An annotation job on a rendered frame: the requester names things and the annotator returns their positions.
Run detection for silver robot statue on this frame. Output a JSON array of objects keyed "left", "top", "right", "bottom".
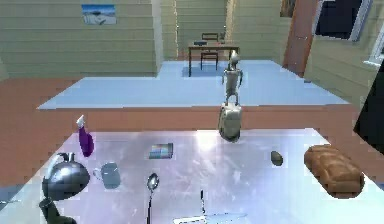
[{"left": 217, "top": 49, "right": 244, "bottom": 144}]

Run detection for dark wooden chair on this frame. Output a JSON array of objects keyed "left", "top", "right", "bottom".
[{"left": 200, "top": 32, "right": 220, "bottom": 71}]

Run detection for brown wooden table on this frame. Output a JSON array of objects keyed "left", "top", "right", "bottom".
[{"left": 187, "top": 42, "right": 240, "bottom": 78}]

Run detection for steel spoon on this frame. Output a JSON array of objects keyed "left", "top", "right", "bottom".
[{"left": 145, "top": 172, "right": 160, "bottom": 224}]

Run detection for thin black utensil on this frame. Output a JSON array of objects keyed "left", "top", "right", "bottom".
[{"left": 199, "top": 189, "right": 206, "bottom": 215}]

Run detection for brown potato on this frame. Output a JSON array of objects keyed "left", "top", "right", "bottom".
[{"left": 270, "top": 150, "right": 284, "bottom": 167}]

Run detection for grey mug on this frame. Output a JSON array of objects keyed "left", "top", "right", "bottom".
[{"left": 92, "top": 162, "right": 122, "bottom": 190}]

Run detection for purple spray bottle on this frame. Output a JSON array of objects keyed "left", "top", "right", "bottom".
[{"left": 76, "top": 114, "right": 95, "bottom": 158}]

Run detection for shiny steel kettle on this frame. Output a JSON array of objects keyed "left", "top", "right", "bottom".
[{"left": 41, "top": 152, "right": 91, "bottom": 202}]

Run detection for brown bread loaf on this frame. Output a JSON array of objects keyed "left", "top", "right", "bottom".
[{"left": 303, "top": 144, "right": 366, "bottom": 200}]

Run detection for white framed window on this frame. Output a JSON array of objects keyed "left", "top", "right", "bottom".
[{"left": 312, "top": 0, "right": 374, "bottom": 43}]

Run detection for blue framed wall picture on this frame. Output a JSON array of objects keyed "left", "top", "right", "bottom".
[{"left": 81, "top": 3, "right": 118, "bottom": 26}]

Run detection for dark framed wall picture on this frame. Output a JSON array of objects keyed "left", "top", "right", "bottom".
[{"left": 279, "top": 0, "right": 297, "bottom": 19}]

